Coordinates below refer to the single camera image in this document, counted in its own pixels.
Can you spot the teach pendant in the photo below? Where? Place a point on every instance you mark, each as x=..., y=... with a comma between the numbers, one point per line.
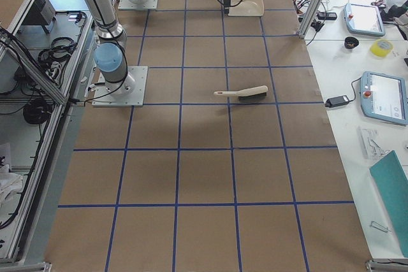
x=364, y=20
x=383, y=97

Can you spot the yellow tape roll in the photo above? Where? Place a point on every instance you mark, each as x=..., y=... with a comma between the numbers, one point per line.
x=381, y=47

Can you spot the metal hex key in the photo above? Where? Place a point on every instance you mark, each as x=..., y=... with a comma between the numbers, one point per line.
x=379, y=227

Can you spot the teal folder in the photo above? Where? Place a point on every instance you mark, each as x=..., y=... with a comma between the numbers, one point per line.
x=391, y=183

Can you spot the beige hand brush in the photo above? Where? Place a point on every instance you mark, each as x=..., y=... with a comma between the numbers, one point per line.
x=244, y=94

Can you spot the grey control box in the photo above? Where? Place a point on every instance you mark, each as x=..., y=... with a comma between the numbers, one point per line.
x=41, y=13

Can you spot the lower teach pendant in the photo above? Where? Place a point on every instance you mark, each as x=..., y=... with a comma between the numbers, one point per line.
x=383, y=97

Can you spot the upper teach pendant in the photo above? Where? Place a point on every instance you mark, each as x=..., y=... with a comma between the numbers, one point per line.
x=364, y=20

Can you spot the black power adapter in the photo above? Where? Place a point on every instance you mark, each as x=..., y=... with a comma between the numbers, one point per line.
x=337, y=101

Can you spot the clear plastic bag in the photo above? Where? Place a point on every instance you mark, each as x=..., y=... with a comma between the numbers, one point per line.
x=370, y=144

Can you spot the white plastic dustpan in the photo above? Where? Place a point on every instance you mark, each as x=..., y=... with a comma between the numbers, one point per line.
x=246, y=8

